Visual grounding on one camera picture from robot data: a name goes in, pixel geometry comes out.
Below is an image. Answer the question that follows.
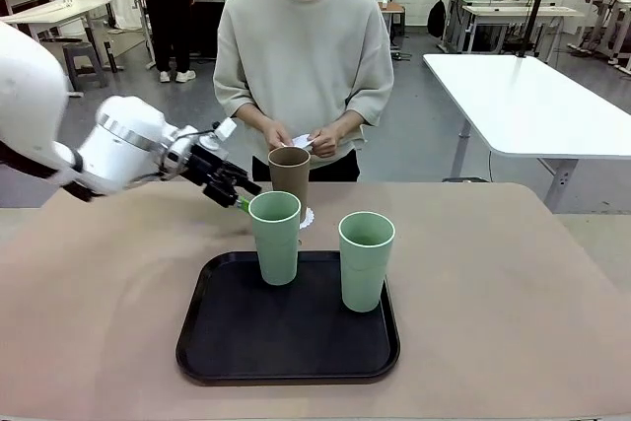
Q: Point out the white background workbench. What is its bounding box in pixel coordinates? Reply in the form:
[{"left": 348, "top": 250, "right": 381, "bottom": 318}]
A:
[{"left": 460, "top": 2, "right": 588, "bottom": 55}]

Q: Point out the person's right forearm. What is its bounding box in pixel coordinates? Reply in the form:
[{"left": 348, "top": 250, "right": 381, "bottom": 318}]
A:
[{"left": 235, "top": 104, "right": 273, "bottom": 131}]

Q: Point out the person in beige sweater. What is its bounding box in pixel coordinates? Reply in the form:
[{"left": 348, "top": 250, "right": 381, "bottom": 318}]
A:
[{"left": 212, "top": 0, "right": 395, "bottom": 183}]

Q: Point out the person in grey hoodie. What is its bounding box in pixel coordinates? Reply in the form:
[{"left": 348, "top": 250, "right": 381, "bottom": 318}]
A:
[{"left": 132, "top": 0, "right": 197, "bottom": 84}]

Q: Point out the grey plastic stool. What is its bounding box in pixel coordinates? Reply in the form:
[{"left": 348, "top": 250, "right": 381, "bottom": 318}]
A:
[{"left": 62, "top": 41, "right": 107, "bottom": 90}]

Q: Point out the brown tall cup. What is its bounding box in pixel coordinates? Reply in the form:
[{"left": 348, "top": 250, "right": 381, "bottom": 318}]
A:
[{"left": 267, "top": 146, "right": 312, "bottom": 225}]

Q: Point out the person's left hand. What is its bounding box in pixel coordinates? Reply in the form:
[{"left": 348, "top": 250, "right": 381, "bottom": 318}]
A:
[{"left": 310, "top": 120, "right": 346, "bottom": 159}]

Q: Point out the person's left forearm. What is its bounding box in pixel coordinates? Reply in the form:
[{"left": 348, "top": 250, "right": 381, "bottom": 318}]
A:
[{"left": 336, "top": 110, "right": 364, "bottom": 139}]

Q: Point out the black plastic tray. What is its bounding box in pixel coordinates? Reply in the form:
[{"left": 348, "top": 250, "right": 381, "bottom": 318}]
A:
[{"left": 175, "top": 249, "right": 401, "bottom": 386}]

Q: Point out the green tall cup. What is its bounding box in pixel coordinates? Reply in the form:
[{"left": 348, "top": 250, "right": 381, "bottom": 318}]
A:
[
  {"left": 337, "top": 211, "right": 396, "bottom": 314},
  {"left": 247, "top": 190, "right": 303, "bottom": 287}
]

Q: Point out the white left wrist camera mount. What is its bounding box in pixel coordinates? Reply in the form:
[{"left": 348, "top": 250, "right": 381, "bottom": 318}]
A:
[{"left": 196, "top": 117, "right": 237, "bottom": 151}]

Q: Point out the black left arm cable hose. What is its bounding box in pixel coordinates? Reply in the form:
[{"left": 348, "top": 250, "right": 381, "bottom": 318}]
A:
[{"left": 0, "top": 142, "right": 95, "bottom": 203}]

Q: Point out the black stand pole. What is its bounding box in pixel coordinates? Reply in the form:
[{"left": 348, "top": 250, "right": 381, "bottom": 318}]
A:
[{"left": 515, "top": 0, "right": 558, "bottom": 58}]

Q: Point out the person's right hand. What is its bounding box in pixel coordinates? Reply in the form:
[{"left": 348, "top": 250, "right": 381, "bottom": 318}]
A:
[{"left": 263, "top": 119, "right": 295, "bottom": 149}]

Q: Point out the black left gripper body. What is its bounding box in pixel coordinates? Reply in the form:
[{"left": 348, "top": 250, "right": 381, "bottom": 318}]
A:
[{"left": 186, "top": 143, "right": 233, "bottom": 188}]

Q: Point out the black backpack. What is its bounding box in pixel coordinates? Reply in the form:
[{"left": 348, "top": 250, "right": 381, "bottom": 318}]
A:
[{"left": 426, "top": 0, "right": 448, "bottom": 38}]

